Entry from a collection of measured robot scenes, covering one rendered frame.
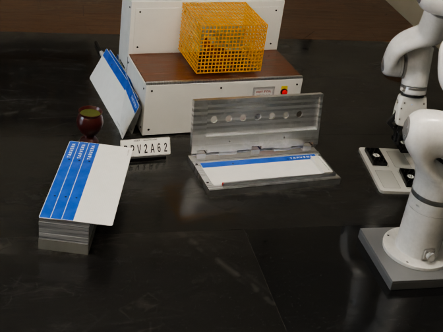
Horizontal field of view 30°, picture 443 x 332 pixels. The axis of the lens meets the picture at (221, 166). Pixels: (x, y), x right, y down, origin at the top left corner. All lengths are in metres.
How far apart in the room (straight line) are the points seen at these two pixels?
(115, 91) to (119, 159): 0.52
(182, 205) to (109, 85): 0.69
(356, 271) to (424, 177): 0.32
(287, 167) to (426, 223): 0.56
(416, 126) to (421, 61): 0.61
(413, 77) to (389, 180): 0.34
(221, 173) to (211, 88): 0.32
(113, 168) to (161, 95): 0.41
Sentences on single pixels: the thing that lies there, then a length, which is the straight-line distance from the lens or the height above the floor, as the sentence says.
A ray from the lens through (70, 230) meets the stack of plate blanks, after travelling 2.15.
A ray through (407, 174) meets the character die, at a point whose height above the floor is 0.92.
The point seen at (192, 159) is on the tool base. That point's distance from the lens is 2.59.
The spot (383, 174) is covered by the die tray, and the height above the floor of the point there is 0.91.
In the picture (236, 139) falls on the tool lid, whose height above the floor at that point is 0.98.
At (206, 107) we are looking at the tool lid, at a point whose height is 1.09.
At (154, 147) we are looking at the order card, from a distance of 2.60.
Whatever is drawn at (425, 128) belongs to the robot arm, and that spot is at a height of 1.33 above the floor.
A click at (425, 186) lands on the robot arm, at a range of 2.20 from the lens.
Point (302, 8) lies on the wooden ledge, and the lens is 4.05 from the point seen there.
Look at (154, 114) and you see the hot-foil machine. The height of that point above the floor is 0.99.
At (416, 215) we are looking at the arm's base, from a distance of 2.25.
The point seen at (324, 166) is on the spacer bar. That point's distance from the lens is 2.64.
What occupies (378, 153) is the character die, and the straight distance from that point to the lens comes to 2.81.
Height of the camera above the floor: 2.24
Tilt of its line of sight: 31 degrees down
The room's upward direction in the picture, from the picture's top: 8 degrees clockwise
